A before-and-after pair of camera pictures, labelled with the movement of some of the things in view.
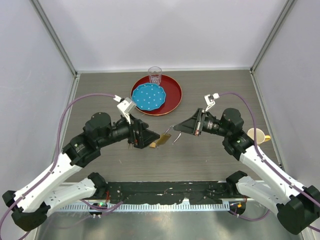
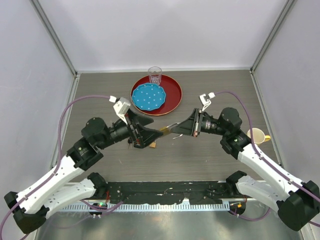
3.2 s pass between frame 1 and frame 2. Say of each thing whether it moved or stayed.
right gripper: stayed
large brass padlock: moved
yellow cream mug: stayed
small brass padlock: stayed
